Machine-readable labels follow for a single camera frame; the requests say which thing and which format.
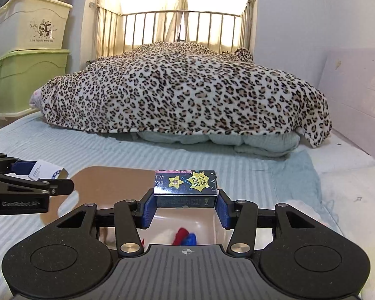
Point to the cream curtain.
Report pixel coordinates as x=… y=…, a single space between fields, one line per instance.
x=172 y=3

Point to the red toy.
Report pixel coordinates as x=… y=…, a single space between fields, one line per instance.
x=180 y=236

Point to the dark blue printed box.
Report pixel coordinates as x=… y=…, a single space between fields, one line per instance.
x=184 y=186

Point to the light blue towel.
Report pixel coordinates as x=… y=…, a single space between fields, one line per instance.
x=287 y=175

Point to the metal bed rail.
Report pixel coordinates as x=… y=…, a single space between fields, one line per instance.
x=175 y=31

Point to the brown cardboard box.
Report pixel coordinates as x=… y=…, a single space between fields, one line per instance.
x=106 y=187

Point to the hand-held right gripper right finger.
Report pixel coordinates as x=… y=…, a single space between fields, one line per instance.
x=224 y=213

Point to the white card packet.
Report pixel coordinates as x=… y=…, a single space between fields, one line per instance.
x=50 y=171

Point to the green plastic storage bin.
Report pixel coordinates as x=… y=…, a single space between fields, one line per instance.
x=25 y=81

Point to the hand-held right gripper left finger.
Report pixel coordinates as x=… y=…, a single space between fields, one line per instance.
x=148 y=212

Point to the cream plastic storage bin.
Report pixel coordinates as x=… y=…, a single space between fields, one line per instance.
x=28 y=26

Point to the leopard print blanket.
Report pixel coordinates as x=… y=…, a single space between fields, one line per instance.
x=187 y=90

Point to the pale green quilt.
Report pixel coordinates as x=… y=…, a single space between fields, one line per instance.
x=218 y=142

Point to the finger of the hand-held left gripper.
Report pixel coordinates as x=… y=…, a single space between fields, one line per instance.
x=25 y=186
x=20 y=167

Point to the blue toy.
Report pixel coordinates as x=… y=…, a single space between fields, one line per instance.
x=192 y=239

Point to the pink white cloth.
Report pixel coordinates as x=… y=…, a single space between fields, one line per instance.
x=37 y=98

